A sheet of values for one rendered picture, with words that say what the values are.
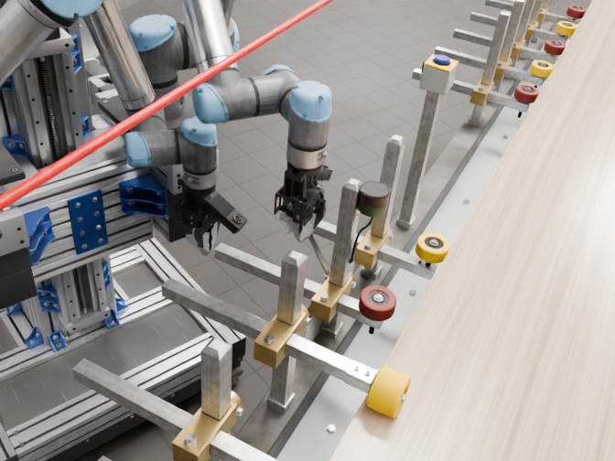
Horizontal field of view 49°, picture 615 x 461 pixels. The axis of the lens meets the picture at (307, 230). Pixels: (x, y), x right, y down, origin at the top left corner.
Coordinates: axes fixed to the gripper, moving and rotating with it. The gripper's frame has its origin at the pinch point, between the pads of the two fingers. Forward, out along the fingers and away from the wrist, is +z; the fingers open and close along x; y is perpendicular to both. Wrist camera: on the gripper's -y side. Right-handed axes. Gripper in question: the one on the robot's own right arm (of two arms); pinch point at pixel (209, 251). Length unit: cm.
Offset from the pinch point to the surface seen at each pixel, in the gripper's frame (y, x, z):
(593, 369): -89, -5, -7
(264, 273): -16.5, 1.5, -2.2
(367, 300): -42.5, 2.2, -8.0
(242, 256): -9.6, 0.2, -3.4
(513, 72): -39, -148, -2
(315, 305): -31.7, 5.0, -3.2
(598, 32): -61, -202, -7
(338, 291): -34.6, -0.6, -4.3
